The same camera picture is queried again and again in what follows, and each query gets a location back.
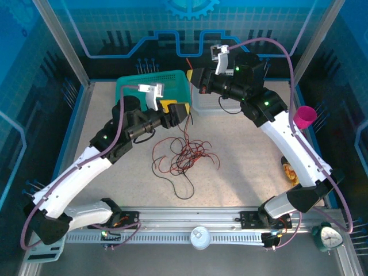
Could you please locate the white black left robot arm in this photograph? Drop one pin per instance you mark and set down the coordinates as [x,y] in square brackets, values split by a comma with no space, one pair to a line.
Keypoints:
[72,175]

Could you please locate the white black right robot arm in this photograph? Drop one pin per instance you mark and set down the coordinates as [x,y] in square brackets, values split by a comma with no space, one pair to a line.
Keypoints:
[287,143]

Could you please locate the white plastic basket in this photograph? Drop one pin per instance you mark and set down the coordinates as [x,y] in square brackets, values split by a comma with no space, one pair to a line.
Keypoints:
[207,106]

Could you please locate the teal plastic basket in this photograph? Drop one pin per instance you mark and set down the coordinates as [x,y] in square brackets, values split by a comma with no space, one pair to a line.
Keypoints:
[172,79]

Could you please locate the pink plastic cup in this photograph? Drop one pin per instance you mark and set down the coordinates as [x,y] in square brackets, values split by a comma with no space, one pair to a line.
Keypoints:
[304,118]

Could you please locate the yellow snack bag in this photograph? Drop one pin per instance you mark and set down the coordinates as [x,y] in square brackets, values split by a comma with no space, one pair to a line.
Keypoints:
[291,175]

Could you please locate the white round lid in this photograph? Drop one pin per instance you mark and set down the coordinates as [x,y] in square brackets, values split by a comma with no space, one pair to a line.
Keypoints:
[200,238]

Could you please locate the white desk calculator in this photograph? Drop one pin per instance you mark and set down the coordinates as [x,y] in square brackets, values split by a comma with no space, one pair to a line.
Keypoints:
[40,256]

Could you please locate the green alarm clock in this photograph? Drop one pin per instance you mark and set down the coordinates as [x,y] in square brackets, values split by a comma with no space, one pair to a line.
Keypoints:
[329,238]

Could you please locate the aluminium frame post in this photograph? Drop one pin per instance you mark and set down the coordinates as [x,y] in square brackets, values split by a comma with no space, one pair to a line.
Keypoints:
[315,43]
[63,43]

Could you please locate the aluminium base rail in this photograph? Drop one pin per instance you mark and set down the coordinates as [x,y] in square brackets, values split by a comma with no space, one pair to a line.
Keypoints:
[187,215]

